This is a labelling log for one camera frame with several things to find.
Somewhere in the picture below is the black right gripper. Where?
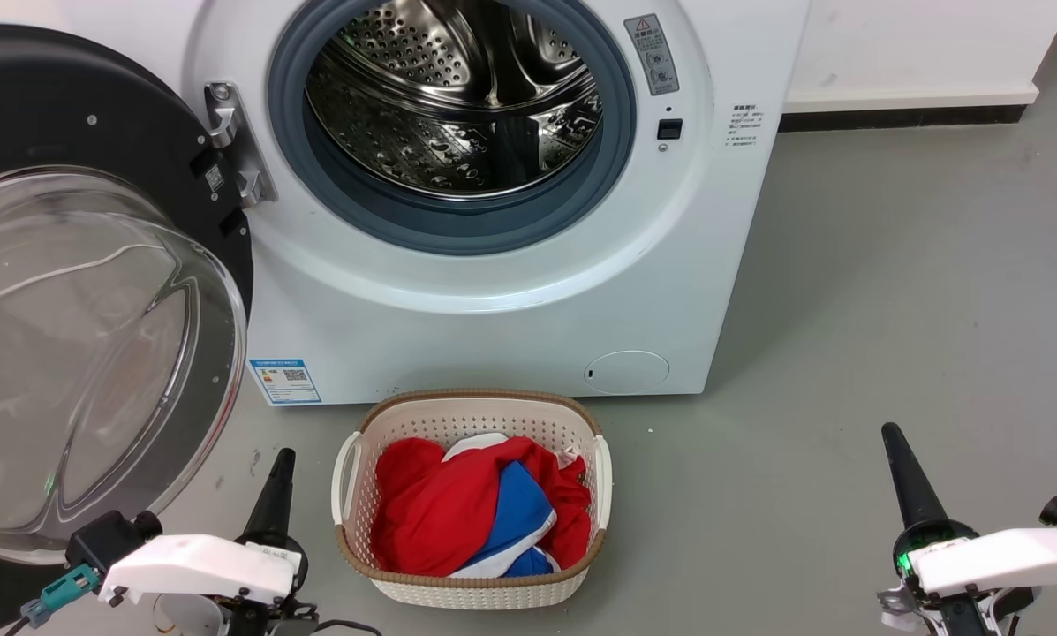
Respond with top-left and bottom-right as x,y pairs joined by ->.
880,421 -> 981,584

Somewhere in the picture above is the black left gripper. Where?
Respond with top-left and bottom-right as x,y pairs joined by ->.
219,447 -> 319,636

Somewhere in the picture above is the black round glass washer door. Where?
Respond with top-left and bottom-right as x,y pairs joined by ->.
0,23 -> 256,636

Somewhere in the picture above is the white front-load washing machine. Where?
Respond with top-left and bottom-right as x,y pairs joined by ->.
51,0 -> 812,407

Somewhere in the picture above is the silver door hinge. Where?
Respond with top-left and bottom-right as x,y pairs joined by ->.
203,80 -> 279,209

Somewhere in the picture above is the blue energy label sticker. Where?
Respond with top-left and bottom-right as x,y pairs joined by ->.
249,357 -> 323,406

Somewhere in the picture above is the red and blue garment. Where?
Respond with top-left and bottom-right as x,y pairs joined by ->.
369,432 -> 593,579

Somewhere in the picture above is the white woven-rim laundry basket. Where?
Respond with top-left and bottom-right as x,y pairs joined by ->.
331,389 -> 615,611

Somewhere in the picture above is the round white filter cover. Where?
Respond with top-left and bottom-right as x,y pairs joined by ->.
583,350 -> 671,396

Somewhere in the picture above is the black baseboard strip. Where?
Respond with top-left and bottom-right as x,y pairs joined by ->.
777,105 -> 1029,133

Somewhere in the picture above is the small printed text label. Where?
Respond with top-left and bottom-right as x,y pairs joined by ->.
726,103 -> 764,148

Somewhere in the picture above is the stainless steel washer drum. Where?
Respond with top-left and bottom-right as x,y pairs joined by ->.
305,0 -> 603,201

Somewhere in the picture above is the grey warning sticker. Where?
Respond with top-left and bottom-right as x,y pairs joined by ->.
623,12 -> 681,97

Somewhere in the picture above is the teal cable connector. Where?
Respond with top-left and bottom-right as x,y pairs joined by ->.
19,564 -> 102,629

